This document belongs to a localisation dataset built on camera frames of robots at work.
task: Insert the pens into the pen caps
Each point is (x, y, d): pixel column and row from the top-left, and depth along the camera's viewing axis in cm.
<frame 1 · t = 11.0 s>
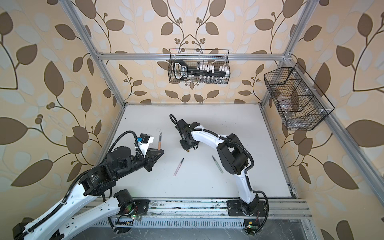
left hand: (162, 151, 65), fingers closed
right hand: (188, 146, 92), fingers open
pink fountain pen: (178, 167, 90), on the table

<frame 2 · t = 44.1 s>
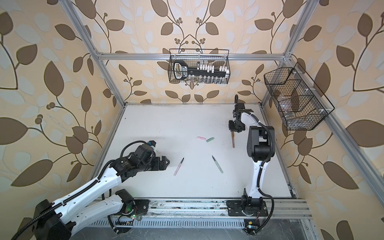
left hand: (164, 161, 79), fingers open
right hand: (234, 130, 101), fingers open
brown fountain pen: (233, 137, 104), on the table
pink pen cap: (201, 138, 104), on the table
green pen cap: (209, 139, 102), on the table
the other named things where they were.

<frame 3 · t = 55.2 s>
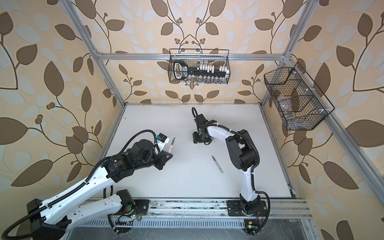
left hand: (172, 155, 71), fingers closed
right hand: (197, 141, 97), fingers open
pink fountain pen: (172, 142, 72), point 26 cm above the table
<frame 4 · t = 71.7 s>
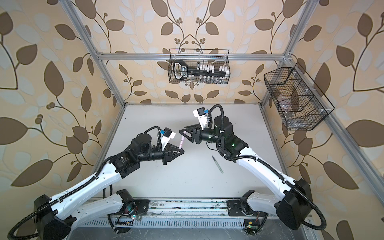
left hand: (183, 151, 66), fingers closed
right hand: (182, 131, 65), fingers open
pink fountain pen: (182, 140, 67), point 31 cm above the table
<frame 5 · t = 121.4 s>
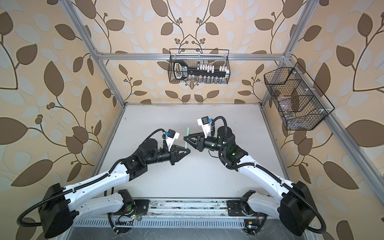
left hand: (189, 151, 68), fingers closed
right hand: (185, 139, 67), fingers open
